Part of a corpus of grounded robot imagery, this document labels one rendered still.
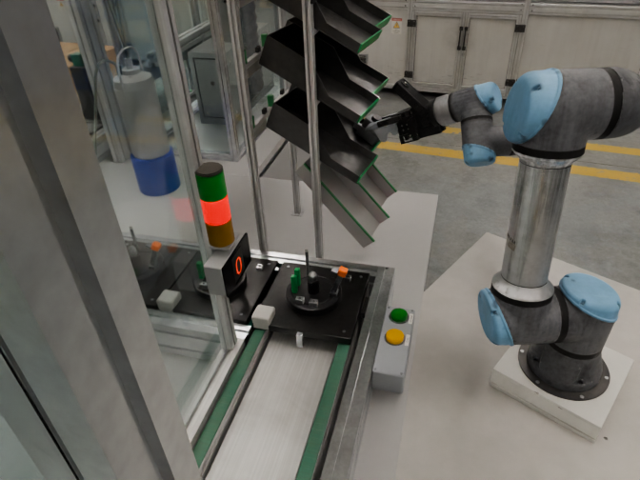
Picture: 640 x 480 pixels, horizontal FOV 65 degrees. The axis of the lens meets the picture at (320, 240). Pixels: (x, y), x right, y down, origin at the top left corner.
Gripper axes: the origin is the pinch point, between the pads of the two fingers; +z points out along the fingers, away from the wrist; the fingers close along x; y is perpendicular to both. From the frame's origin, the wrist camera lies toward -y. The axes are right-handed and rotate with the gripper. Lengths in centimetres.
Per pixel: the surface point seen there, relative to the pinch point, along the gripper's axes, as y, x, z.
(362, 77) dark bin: -12.7, -1.0, -2.1
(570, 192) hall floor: 112, 230, 15
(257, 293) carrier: 27, -48, 18
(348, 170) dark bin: 6.5, -22.5, -3.2
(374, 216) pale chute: 25.0, -7.7, 4.7
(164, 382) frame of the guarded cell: -9, -117, -65
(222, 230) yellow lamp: 3, -67, -5
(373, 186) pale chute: 19.2, 4.4, 9.9
